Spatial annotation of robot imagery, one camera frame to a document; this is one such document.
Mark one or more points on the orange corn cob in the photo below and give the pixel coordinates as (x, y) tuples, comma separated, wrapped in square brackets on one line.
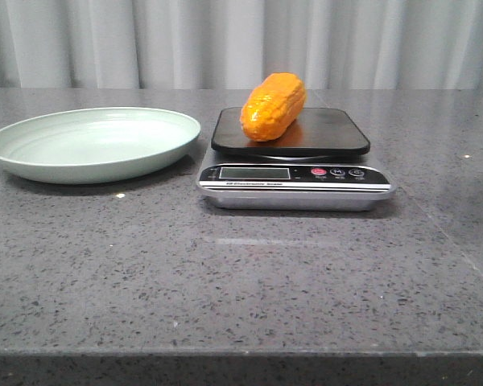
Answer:
[(273, 106)]

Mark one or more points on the silver black kitchen scale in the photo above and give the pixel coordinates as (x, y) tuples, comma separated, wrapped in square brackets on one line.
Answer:
[(321, 163)]

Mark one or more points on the pale green plate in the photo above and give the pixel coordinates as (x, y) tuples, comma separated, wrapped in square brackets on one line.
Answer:
[(98, 145)]

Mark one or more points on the white pleated curtain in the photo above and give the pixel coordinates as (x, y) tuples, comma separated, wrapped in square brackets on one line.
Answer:
[(235, 44)]

